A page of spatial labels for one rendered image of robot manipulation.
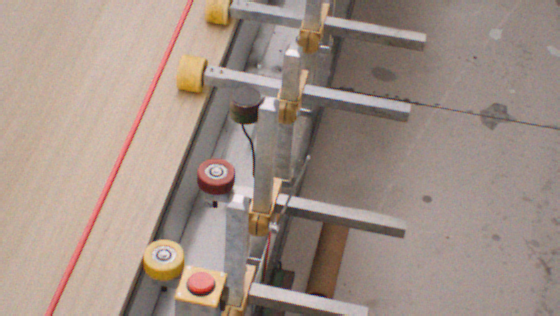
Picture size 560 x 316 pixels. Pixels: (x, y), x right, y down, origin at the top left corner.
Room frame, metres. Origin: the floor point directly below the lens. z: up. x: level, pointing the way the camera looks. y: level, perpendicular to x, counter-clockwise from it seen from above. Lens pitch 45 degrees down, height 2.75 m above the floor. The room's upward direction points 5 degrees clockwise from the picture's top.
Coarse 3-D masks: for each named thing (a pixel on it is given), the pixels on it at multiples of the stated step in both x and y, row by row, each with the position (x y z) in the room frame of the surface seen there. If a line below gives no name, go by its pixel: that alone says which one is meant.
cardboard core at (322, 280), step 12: (324, 228) 2.40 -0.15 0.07; (336, 228) 2.40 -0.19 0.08; (348, 228) 2.43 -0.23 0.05; (324, 240) 2.35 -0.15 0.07; (336, 240) 2.35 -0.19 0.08; (324, 252) 2.30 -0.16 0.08; (336, 252) 2.31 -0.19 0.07; (312, 264) 2.28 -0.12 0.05; (324, 264) 2.25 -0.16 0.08; (336, 264) 2.27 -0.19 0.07; (312, 276) 2.22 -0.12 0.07; (324, 276) 2.21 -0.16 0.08; (336, 276) 2.24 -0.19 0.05; (312, 288) 2.17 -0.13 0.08; (324, 288) 2.17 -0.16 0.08
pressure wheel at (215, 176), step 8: (208, 160) 1.82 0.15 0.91; (216, 160) 1.82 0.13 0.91; (224, 160) 1.82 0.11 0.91; (200, 168) 1.79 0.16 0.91; (208, 168) 1.80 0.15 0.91; (216, 168) 1.79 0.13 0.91; (224, 168) 1.80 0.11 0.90; (232, 168) 1.80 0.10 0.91; (200, 176) 1.77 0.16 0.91; (208, 176) 1.77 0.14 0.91; (216, 176) 1.78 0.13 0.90; (224, 176) 1.78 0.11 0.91; (232, 176) 1.78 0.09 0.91; (200, 184) 1.76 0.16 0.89; (208, 184) 1.75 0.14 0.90; (216, 184) 1.75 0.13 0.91; (224, 184) 1.76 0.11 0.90; (232, 184) 1.77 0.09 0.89; (208, 192) 1.75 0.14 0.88; (216, 192) 1.75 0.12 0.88; (224, 192) 1.76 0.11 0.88
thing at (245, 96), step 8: (240, 88) 1.76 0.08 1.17; (248, 88) 1.76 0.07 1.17; (232, 96) 1.74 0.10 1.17; (240, 96) 1.74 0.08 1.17; (248, 96) 1.74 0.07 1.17; (256, 96) 1.74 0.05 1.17; (240, 104) 1.72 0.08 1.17; (248, 104) 1.72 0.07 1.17; (256, 128) 1.72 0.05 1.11; (248, 136) 1.74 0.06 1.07
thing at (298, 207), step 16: (240, 192) 1.78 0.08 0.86; (288, 208) 1.75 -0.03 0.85; (304, 208) 1.75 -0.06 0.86; (320, 208) 1.75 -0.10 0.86; (336, 208) 1.75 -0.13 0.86; (336, 224) 1.73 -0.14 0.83; (352, 224) 1.73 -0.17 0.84; (368, 224) 1.72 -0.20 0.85; (384, 224) 1.72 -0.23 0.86; (400, 224) 1.72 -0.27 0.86
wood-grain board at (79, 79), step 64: (0, 0) 2.30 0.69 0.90; (64, 0) 2.32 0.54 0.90; (128, 0) 2.35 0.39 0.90; (0, 64) 2.07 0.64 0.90; (64, 64) 2.09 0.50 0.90; (128, 64) 2.11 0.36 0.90; (0, 128) 1.87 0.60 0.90; (64, 128) 1.89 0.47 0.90; (128, 128) 1.90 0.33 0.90; (192, 128) 1.92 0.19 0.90; (0, 192) 1.69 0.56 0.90; (64, 192) 1.70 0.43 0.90; (128, 192) 1.71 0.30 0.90; (0, 256) 1.52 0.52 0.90; (64, 256) 1.53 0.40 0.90; (128, 256) 1.54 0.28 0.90
